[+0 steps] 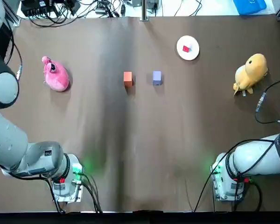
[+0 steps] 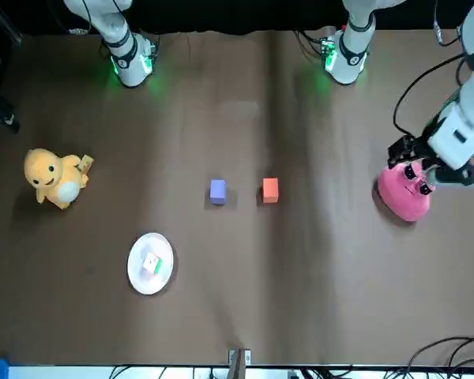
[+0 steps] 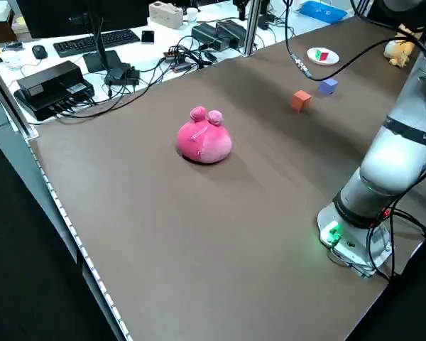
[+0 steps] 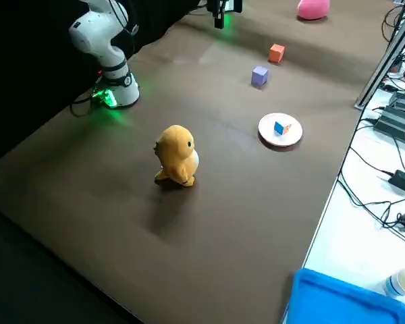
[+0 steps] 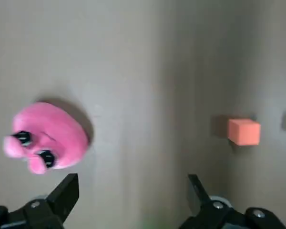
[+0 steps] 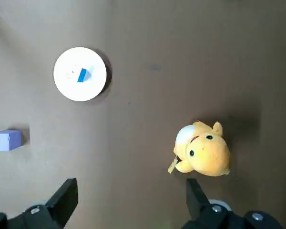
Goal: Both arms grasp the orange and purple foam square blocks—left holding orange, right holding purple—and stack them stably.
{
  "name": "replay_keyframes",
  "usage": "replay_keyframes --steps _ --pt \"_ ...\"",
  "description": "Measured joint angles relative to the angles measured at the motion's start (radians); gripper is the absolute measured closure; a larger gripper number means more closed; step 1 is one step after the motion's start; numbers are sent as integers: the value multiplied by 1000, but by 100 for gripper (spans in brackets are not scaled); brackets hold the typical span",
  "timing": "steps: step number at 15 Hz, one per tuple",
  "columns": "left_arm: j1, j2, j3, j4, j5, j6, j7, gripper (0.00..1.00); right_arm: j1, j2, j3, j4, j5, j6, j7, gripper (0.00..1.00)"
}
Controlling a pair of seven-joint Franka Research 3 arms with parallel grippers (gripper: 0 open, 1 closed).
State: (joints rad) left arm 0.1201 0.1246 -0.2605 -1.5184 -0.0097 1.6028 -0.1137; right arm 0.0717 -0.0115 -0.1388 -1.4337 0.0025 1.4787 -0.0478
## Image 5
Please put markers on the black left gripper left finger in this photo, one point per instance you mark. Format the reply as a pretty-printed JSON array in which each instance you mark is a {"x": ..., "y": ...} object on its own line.
[{"x": 50, "y": 207}]

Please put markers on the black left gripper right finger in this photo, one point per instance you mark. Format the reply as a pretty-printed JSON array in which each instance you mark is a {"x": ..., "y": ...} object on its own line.
[{"x": 205, "y": 212}]

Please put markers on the orange foam block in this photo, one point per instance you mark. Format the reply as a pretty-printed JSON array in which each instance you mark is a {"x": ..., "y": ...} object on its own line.
[{"x": 245, "y": 132}]

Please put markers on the pink plush toy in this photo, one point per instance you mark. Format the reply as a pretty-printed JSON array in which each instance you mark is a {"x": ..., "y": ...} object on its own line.
[{"x": 52, "y": 128}]

